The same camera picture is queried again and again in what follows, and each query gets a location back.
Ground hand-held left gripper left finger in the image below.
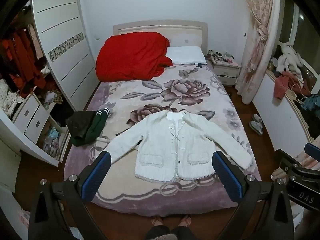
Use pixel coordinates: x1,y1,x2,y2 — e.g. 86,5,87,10
28,151,112,240

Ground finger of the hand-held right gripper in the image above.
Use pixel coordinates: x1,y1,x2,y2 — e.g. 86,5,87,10
304,142,320,159
274,149,320,180

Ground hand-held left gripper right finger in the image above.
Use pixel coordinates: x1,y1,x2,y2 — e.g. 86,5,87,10
212,151,294,240

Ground white fuzzy jacket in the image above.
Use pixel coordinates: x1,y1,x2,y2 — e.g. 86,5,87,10
104,109,253,182

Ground hanging red clothes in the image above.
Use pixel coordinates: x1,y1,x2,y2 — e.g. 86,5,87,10
0,27,47,98

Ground green garment with striped cuff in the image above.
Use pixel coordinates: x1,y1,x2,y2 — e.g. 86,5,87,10
70,107,110,147

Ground white dresser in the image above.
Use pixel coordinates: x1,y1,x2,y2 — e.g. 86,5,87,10
252,62,320,157

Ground teal cloth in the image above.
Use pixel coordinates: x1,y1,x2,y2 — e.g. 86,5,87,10
300,95,320,113

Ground black garment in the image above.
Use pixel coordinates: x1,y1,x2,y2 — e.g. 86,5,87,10
65,110,97,139

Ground plastic bags on shelf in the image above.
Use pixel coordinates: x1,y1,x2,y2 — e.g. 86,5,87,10
41,127,63,157

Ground red cloth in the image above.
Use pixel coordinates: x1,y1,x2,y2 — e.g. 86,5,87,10
274,71,305,99

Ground person's left foot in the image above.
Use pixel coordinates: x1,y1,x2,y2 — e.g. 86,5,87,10
151,216,164,228

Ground person's dark trousers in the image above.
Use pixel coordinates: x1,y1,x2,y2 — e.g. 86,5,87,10
145,225,196,240

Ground white drawer unit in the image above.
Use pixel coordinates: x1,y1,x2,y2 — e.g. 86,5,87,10
12,92,71,166

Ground leopard print cloth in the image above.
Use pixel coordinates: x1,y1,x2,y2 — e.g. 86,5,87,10
44,89,63,105

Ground floral plush blanket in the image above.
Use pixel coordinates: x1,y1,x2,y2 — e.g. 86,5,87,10
64,64,262,214

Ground white plush rabbit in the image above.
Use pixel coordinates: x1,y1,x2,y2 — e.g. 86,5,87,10
276,42,305,73

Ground white nightstand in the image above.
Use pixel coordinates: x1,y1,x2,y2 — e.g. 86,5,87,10
211,55,240,85

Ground floral print cloth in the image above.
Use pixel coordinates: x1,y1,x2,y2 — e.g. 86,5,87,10
0,79,23,117

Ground red quilt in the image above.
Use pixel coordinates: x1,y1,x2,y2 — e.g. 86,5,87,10
95,32,173,82

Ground pink floral curtain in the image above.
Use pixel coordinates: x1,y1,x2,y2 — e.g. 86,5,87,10
235,0,282,105

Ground clutter of small nightstand items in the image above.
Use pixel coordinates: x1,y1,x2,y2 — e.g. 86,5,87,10
204,50,235,63

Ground white pillow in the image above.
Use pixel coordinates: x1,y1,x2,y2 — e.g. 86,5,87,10
165,46,207,65

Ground white wardrobe sliding door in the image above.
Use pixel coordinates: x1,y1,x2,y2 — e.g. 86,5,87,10
31,0,100,112

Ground window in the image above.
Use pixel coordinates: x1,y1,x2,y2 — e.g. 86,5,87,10
279,0,320,64

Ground beige bed headboard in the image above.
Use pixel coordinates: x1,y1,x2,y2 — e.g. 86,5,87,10
112,20,209,53

